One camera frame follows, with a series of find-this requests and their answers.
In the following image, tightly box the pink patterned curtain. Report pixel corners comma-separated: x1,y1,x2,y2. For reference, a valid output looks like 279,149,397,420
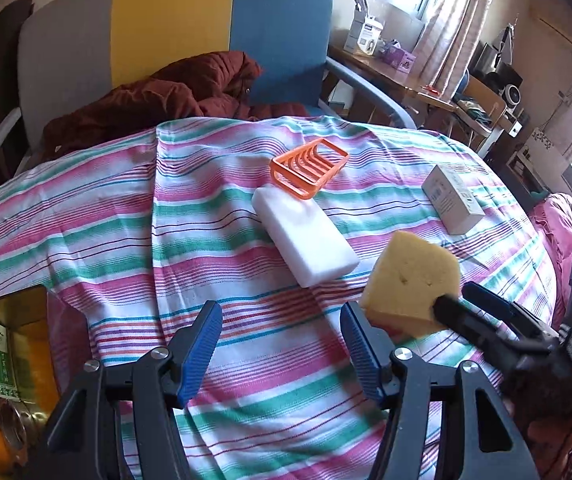
411,0,499,103

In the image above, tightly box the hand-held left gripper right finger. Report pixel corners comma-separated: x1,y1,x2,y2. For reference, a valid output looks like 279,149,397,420
340,301,542,480

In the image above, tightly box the person's right hand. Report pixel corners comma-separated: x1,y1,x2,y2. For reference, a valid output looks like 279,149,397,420
503,395,572,471

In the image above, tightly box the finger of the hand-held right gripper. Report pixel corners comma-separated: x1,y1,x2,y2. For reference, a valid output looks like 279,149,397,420
463,281,562,344
433,294,522,376

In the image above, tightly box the white printed box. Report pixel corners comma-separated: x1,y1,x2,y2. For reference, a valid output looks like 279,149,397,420
343,0,385,56

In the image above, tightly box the orange plastic soap dish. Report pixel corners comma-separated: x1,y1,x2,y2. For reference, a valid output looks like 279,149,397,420
269,137,351,202

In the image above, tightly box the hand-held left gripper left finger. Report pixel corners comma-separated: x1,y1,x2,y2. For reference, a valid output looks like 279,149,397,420
41,300,224,480

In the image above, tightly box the striped pink green cloth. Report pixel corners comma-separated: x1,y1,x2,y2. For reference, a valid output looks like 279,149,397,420
0,115,567,480

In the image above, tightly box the maroon padded jacket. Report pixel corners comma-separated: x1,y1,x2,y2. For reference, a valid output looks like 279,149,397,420
41,51,312,161

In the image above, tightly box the yellow sponge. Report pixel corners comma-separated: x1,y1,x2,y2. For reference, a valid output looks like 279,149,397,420
358,231,462,337

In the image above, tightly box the pink quilt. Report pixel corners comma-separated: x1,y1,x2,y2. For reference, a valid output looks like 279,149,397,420
528,192,572,480

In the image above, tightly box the black speaker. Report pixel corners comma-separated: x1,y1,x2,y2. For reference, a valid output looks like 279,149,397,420
483,60,523,107

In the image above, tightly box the purple box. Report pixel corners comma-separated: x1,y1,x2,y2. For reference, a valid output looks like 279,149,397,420
383,40,417,72

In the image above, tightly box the grey yellow blue armchair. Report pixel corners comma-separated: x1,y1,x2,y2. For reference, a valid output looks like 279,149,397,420
0,0,419,211

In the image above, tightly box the white shelf unit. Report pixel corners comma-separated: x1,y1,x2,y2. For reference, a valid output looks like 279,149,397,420
508,127,569,193

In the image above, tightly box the white foam sponge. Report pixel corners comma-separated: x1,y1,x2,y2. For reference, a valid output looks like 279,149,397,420
252,186,361,289

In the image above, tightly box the gold tin container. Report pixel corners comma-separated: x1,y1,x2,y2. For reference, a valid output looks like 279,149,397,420
0,285,92,476

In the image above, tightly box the black rolled mat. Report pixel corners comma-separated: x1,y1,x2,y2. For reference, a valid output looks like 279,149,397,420
0,0,34,126

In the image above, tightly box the wooden desk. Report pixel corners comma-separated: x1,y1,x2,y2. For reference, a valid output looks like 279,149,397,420
328,42,527,156

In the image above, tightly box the white cardboard box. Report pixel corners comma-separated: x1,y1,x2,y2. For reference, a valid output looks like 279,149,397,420
422,164,487,236

